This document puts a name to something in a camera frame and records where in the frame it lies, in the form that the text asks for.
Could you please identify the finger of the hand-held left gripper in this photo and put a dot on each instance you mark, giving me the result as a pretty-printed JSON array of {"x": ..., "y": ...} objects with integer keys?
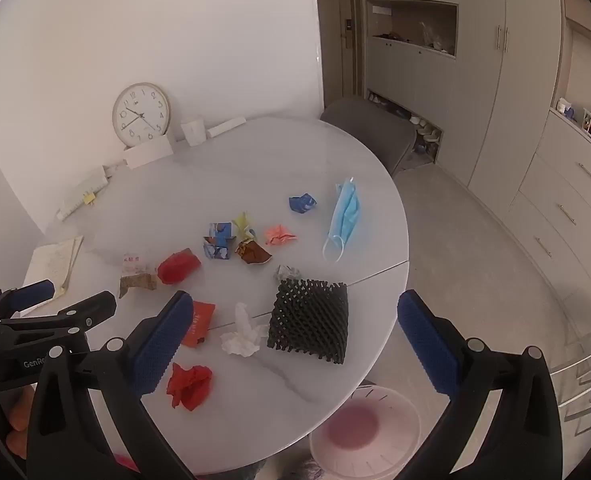
[
  {"x": 33, "y": 292},
  {"x": 93, "y": 307}
]

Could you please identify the door lock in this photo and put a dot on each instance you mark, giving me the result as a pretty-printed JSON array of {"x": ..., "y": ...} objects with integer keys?
[{"x": 349, "y": 32}]

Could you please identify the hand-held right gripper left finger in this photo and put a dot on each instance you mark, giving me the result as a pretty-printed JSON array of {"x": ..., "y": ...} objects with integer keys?
[{"x": 160, "y": 342}]

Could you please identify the white tissue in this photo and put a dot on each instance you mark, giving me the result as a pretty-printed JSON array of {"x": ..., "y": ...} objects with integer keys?
[{"x": 243, "y": 337}]

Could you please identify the clear plastic bag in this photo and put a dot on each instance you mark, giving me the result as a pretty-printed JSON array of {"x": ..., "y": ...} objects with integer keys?
[{"x": 433, "y": 36}]

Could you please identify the person's left hand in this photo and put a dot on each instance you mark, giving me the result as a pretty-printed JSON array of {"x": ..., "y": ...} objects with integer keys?
[{"x": 20, "y": 405}]

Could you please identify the white cup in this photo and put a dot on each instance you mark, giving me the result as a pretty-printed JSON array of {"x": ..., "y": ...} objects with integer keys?
[{"x": 193, "y": 131}]

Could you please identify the white rectangular box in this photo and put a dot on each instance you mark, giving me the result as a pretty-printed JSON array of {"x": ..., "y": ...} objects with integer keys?
[{"x": 148, "y": 152}]

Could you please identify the round wall clock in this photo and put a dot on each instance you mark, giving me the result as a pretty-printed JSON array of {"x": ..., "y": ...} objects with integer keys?
[{"x": 140, "y": 115}]

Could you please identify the white folded booklet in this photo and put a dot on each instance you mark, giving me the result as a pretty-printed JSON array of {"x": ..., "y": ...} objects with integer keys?
[{"x": 81, "y": 195}]

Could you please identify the beige drawer cabinet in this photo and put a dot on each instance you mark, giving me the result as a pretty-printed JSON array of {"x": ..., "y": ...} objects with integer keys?
[{"x": 560, "y": 200}]

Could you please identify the pink fleece jacket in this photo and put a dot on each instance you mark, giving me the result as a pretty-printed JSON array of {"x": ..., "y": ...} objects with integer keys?
[{"x": 125, "y": 462}]

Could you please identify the yellow paper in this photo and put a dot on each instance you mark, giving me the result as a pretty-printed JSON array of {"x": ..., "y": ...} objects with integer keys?
[{"x": 242, "y": 222}]

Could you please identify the grey fuzzy slipper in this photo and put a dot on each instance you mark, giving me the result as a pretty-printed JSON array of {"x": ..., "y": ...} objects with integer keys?
[{"x": 305, "y": 471}]

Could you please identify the pink and white wrapper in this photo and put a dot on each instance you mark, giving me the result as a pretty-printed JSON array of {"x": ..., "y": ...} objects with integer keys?
[{"x": 134, "y": 263}]

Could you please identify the tall beige cabinet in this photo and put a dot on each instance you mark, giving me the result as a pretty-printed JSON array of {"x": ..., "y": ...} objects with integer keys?
[{"x": 475, "y": 110}]

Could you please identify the grey upholstered chair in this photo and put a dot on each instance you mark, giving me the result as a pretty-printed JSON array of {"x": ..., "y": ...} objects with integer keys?
[{"x": 370, "y": 130}]

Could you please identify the brown foil wrapper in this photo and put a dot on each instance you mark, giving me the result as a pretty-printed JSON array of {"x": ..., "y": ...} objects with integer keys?
[{"x": 253, "y": 252}]

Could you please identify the yellow clip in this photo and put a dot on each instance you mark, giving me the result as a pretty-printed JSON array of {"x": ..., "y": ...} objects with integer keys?
[{"x": 88, "y": 199}]

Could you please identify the orange paper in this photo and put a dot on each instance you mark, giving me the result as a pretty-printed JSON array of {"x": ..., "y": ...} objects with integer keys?
[{"x": 278, "y": 235}]

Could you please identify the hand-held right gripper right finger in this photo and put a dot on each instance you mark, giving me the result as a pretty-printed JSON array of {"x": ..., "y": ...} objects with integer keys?
[{"x": 428, "y": 345}]

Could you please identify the blue printed wrapper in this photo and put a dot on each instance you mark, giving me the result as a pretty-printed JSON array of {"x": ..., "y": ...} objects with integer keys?
[{"x": 219, "y": 242}]

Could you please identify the white plastic waste bin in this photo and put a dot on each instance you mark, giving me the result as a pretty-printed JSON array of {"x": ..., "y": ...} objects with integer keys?
[{"x": 370, "y": 440}]

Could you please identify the blue face mask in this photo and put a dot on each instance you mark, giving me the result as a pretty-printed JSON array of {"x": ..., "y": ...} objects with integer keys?
[{"x": 346, "y": 217}]

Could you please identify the red plastic bag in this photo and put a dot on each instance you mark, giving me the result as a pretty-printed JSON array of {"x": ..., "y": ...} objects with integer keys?
[{"x": 190, "y": 385}]

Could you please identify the red wrapper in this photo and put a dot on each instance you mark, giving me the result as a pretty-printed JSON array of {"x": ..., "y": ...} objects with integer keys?
[{"x": 178, "y": 266}]

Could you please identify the black foam net sleeve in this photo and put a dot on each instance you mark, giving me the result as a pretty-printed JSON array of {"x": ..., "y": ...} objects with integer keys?
[{"x": 308, "y": 322}]

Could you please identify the row of shoes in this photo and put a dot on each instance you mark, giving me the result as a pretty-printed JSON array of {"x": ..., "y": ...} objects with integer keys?
[{"x": 415, "y": 127}]

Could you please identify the paper notebook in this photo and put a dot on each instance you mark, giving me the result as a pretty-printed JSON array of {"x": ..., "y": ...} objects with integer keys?
[{"x": 50, "y": 265}]

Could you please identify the torn brown paper piece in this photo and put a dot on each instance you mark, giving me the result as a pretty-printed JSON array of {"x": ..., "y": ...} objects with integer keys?
[{"x": 138, "y": 285}]

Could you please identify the red packet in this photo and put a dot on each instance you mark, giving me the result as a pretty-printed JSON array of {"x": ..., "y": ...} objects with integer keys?
[{"x": 199, "y": 322}]

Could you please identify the grey foil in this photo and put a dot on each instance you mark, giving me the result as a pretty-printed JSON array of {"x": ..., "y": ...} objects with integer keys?
[{"x": 285, "y": 273}]

